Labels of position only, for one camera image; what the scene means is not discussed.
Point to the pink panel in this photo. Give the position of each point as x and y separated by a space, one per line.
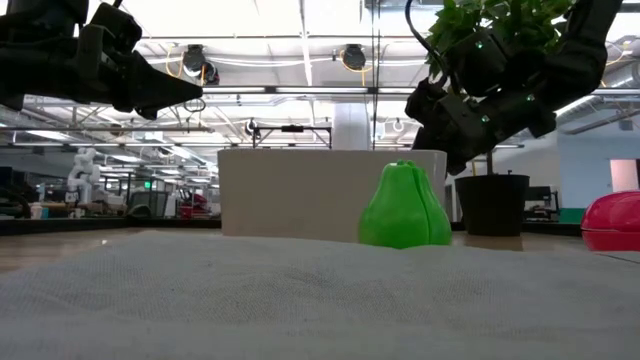
624 175

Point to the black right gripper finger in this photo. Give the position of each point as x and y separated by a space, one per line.
432 143
459 161

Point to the black vertical pole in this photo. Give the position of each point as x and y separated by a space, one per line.
376 75

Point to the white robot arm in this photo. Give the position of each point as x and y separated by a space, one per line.
82 172

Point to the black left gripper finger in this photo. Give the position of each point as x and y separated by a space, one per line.
155 87

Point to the grey cloth mat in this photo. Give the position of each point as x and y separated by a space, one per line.
320 300

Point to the black overhead camera frame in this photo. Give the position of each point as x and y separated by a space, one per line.
292 129

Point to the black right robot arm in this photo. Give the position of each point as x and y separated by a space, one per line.
585 50

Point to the green plant in black pot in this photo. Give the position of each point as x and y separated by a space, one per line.
492 205

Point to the translucent plastic tupperware container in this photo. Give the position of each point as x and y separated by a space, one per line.
300 200

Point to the green toy pear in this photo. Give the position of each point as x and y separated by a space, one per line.
400 210

